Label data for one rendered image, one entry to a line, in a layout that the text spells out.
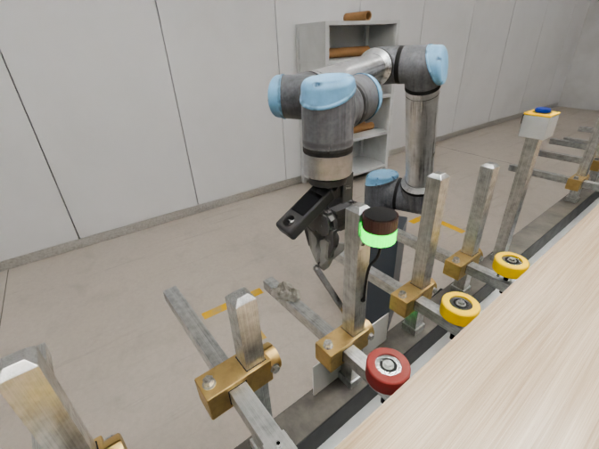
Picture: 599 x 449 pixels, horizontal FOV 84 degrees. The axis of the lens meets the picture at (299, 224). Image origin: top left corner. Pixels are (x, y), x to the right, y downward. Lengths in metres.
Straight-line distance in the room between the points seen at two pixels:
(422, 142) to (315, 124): 0.83
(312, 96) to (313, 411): 0.66
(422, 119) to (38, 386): 1.20
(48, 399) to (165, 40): 2.80
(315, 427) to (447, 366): 0.32
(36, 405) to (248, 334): 0.26
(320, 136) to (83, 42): 2.54
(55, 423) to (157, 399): 1.38
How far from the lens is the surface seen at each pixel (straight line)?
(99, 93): 3.00
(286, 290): 0.86
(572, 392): 0.77
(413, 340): 1.02
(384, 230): 0.56
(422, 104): 1.26
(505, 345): 0.80
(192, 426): 1.74
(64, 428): 0.52
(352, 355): 0.75
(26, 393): 0.47
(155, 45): 3.06
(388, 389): 0.68
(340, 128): 0.57
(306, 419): 0.86
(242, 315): 0.51
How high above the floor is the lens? 1.44
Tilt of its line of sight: 29 degrees down
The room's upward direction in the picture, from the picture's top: 3 degrees counter-clockwise
